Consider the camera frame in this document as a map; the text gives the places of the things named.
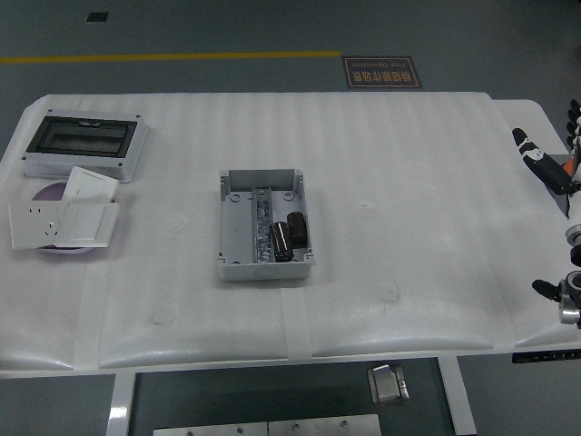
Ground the black table control panel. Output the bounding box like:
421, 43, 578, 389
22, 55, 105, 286
511, 348, 581, 363

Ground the white wall socket panel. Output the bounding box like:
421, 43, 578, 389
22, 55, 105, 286
7, 201, 70, 251

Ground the purple plate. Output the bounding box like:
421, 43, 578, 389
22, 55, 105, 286
32, 181, 94, 255

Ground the grey box with dark cover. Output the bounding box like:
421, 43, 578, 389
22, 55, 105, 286
21, 108, 150, 184

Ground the silver metal bracket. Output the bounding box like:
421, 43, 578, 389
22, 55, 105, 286
366, 362, 410, 406

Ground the black cylindrical battery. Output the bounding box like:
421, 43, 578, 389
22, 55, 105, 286
268, 221, 295, 263
285, 211, 308, 250

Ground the white foam mat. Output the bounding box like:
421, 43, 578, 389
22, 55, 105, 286
0, 92, 521, 372

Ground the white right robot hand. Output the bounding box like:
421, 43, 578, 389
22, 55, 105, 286
511, 98, 581, 228

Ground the large white switch panel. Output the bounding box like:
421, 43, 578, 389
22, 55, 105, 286
58, 202, 120, 249

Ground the white table frame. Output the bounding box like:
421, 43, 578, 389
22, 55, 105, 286
106, 356, 478, 436

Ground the grey metal plate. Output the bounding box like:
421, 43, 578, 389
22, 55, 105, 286
153, 421, 269, 436
267, 413, 381, 436

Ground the metal mounting rail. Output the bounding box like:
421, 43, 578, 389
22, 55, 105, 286
250, 186, 278, 264

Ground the white tape strip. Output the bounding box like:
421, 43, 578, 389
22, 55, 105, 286
72, 267, 108, 369
279, 288, 313, 360

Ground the grey open junction box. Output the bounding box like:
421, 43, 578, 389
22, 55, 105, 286
215, 167, 316, 282

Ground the black floor sign orange text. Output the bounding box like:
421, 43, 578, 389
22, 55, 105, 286
340, 55, 423, 90

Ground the small white switch panel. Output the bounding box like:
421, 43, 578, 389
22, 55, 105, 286
62, 165, 121, 204

